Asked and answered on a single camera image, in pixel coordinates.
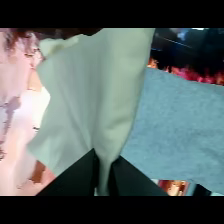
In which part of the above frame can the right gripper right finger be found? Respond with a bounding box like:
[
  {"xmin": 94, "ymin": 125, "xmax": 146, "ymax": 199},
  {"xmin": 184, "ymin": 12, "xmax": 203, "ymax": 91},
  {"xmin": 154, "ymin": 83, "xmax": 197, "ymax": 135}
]
[{"xmin": 107, "ymin": 155, "xmax": 169, "ymax": 197}]

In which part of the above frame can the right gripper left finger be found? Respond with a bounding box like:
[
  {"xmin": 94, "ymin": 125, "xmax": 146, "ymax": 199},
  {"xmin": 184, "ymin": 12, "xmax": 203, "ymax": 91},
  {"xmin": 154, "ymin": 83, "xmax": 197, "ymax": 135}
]
[{"xmin": 36, "ymin": 148, "xmax": 100, "ymax": 197}]

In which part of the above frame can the pale green garment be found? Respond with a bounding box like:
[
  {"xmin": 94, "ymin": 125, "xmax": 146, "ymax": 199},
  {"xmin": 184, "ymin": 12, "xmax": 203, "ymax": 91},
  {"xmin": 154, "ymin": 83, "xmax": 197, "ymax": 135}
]
[{"xmin": 26, "ymin": 28, "xmax": 156, "ymax": 197}]

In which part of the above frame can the grey-blue garment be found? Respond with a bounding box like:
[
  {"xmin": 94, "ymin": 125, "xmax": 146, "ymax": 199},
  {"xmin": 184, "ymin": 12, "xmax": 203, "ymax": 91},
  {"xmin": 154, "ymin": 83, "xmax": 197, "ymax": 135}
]
[{"xmin": 119, "ymin": 67, "xmax": 224, "ymax": 196}]

